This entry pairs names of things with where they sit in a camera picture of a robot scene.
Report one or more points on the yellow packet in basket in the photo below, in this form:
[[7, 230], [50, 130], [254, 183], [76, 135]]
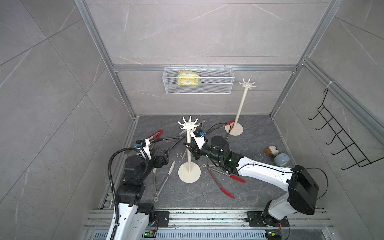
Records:
[[188, 78]]

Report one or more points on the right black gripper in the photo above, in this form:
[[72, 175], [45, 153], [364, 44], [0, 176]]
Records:
[[195, 151]]

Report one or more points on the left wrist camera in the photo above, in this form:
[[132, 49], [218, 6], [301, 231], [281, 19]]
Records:
[[144, 147]]

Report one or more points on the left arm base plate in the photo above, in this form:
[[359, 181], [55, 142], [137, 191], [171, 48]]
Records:
[[156, 218]]

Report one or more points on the brown white plush toy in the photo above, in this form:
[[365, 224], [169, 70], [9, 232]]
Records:
[[272, 151]]

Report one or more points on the cream utensil stand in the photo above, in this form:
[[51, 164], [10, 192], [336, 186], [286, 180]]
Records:
[[238, 128], [189, 172]]

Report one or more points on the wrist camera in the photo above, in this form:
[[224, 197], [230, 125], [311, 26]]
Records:
[[198, 137], [144, 147]]

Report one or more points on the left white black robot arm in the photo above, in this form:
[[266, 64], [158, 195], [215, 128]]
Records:
[[131, 217]]

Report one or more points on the long steel white tongs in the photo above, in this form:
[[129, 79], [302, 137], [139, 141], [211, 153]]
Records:
[[156, 191]]

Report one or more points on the black wire wall hook rack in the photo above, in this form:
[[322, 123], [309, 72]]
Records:
[[359, 158]]

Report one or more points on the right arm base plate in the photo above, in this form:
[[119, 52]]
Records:
[[257, 219]]

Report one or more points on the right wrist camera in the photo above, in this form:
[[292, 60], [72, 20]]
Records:
[[198, 137]]

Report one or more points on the red pink paw tongs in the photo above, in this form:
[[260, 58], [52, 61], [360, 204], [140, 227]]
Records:
[[155, 136]]

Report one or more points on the white wire mesh basket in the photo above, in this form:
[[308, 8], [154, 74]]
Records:
[[213, 80]]

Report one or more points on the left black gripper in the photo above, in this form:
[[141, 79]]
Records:
[[162, 161]]

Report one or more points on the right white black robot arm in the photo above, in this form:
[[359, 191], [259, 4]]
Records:
[[301, 190]]

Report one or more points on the grey blue dome toy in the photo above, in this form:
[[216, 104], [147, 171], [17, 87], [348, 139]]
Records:
[[282, 160]]

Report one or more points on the red handled steel tongs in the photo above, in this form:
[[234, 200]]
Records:
[[221, 125]]

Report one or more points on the steel tongs with ring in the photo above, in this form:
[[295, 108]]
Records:
[[201, 125]]

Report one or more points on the red tipped steel tongs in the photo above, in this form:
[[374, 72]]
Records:
[[222, 179]]

